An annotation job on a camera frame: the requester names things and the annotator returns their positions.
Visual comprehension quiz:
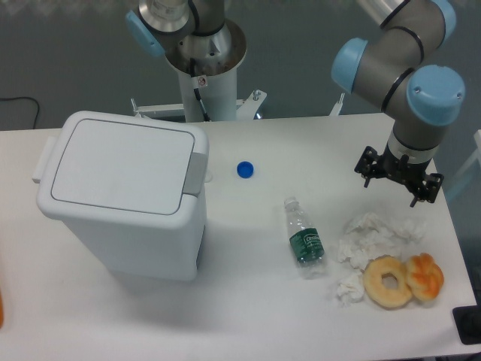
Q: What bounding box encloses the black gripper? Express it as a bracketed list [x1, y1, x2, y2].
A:
[354, 146, 443, 208]

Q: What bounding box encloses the white plastic trash can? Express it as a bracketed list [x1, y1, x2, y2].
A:
[32, 111, 209, 281]

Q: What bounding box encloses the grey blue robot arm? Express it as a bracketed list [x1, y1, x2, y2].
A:
[126, 1, 465, 203]

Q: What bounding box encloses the large crumpled white tissue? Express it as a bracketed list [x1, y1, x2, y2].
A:
[337, 212, 427, 271]

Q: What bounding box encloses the orange glazed bread roll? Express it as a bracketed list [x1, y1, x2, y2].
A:
[406, 253, 444, 302]

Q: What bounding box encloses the clear bottle green label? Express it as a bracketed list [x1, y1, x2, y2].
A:
[284, 197, 325, 280]

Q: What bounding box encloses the small crumpled white tissue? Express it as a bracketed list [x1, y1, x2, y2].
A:
[336, 272, 365, 307]

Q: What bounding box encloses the blue bottle cap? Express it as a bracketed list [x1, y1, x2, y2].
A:
[236, 161, 255, 179]

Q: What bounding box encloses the black device at edge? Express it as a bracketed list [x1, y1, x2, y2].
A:
[452, 305, 480, 345]

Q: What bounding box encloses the orange object at edge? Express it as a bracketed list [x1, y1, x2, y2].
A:
[0, 293, 5, 328]

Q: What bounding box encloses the white frame at right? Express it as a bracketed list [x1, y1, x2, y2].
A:
[445, 130, 480, 202]

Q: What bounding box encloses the plain ring donut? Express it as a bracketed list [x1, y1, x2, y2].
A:
[363, 256, 413, 309]

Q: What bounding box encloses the black cable on pedestal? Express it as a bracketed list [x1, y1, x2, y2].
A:
[189, 58, 211, 123]

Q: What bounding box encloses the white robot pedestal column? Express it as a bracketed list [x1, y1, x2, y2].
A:
[166, 20, 247, 104]

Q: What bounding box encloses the black cable on floor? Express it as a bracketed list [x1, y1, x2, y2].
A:
[0, 96, 41, 131]

